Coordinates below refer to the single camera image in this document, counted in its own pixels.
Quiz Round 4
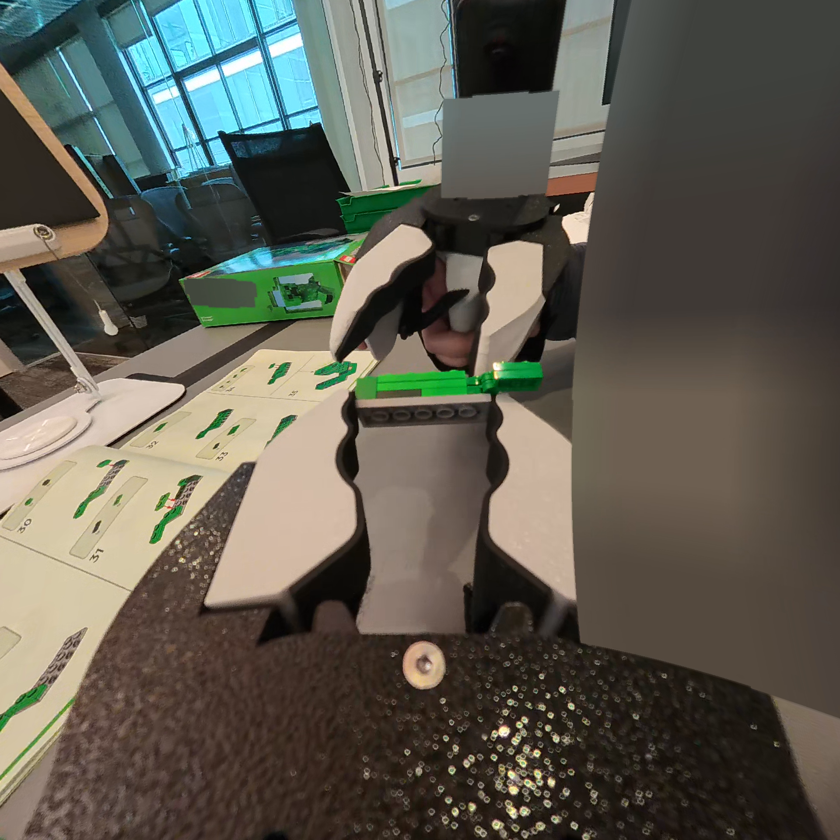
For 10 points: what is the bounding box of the green stacked file tray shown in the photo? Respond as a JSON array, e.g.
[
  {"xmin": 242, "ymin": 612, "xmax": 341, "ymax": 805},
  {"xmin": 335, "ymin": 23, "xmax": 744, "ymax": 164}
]
[{"xmin": 336, "ymin": 180, "xmax": 442, "ymax": 235}]

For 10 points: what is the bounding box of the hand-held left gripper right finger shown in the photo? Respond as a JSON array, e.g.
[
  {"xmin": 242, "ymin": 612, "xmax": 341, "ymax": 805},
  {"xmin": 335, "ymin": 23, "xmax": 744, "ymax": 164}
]
[{"xmin": 471, "ymin": 394, "xmax": 578, "ymax": 635}]

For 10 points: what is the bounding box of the grey office chair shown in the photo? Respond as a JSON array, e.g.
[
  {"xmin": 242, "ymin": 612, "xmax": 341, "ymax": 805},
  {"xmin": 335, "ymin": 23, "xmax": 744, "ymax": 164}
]
[{"xmin": 140, "ymin": 182, "xmax": 265, "ymax": 265}]

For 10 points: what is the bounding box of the black mesh office chair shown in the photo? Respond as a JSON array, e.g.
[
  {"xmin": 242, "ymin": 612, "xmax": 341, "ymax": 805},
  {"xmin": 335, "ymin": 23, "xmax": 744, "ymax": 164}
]
[{"xmin": 218, "ymin": 123, "xmax": 350, "ymax": 245}]

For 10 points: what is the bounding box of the green toy set box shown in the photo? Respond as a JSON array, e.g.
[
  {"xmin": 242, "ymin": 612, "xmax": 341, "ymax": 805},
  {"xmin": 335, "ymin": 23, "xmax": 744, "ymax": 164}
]
[{"xmin": 179, "ymin": 233, "xmax": 366, "ymax": 329}]

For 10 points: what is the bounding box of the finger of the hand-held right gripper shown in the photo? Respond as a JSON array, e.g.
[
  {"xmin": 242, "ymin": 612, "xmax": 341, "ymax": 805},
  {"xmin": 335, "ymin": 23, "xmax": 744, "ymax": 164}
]
[
  {"xmin": 469, "ymin": 239, "xmax": 549, "ymax": 372},
  {"xmin": 330, "ymin": 225, "xmax": 434, "ymax": 362}
]

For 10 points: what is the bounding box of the black stand pole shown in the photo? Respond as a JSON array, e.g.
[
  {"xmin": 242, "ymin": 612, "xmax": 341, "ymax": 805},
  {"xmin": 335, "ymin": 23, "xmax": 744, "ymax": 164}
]
[{"xmin": 357, "ymin": 0, "xmax": 403, "ymax": 188}]

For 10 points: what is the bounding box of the grey desk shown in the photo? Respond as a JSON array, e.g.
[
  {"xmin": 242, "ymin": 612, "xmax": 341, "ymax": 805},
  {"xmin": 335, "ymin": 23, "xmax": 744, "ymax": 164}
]
[{"xmin": 0, "ymin": 318, "xmax": 840, "ymax": 840}]

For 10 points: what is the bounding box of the brick instruction booklet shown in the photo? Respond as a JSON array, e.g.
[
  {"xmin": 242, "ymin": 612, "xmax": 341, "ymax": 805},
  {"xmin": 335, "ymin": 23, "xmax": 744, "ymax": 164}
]
[{"xmin": 0, "ymin": 348, "xmax": 378, "ymax": 805}]

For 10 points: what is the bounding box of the green and grey brick assembly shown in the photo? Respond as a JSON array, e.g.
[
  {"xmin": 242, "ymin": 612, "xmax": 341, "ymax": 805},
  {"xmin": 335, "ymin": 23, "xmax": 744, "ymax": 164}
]
[{"xmin": 354, "ymin": 361, "xmax": 544, "ymax": 429}]

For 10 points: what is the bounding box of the white desk lamp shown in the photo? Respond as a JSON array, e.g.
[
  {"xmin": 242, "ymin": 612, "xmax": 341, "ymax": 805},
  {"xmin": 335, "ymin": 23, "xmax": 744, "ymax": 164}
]
[{"xmin": 0, "ymin": 62, "xmax": 188, "ymax": 471}]

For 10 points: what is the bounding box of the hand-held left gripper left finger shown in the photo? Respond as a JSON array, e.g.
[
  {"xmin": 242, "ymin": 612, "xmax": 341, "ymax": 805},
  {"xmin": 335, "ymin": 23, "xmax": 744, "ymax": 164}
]
[{"xmin": 205, "ymin": 390, "xmax": 372, "ymax": 632}]

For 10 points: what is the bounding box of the person's right hand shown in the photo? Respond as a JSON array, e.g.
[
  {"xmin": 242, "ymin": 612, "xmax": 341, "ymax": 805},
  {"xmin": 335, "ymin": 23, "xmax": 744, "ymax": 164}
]
[{"xmin": 419, "ymin": 257, "xmax": 485, "ymax": 370}]

